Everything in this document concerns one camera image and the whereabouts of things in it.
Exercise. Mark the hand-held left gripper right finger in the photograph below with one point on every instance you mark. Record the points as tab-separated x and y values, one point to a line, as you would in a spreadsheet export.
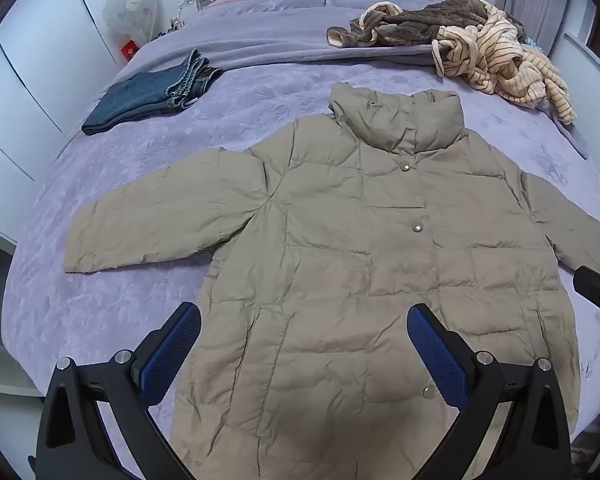
437	355

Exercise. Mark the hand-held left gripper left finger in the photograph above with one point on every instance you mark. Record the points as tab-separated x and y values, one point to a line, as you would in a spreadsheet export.
167	355

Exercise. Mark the khaki puffer jacket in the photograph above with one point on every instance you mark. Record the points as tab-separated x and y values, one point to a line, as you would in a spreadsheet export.
355	260

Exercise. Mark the purple fleece blanket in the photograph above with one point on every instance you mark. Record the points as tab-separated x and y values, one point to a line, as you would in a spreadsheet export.
155	160

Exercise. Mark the beige striped fleece garment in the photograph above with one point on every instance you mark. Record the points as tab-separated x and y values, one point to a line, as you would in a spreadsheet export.
495	60

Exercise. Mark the folded blue jeans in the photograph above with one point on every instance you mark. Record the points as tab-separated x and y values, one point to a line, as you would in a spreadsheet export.
130	100

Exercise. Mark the small red box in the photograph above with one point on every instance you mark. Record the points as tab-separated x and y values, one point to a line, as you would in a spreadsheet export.
129	50

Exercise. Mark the brown fleece garment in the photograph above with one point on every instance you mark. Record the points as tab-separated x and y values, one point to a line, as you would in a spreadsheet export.
420	25

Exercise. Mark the white wardrobe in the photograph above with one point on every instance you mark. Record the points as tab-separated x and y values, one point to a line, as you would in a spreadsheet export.
45	50

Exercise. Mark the white standing fan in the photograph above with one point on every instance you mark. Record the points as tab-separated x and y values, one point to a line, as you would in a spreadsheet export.
130	7

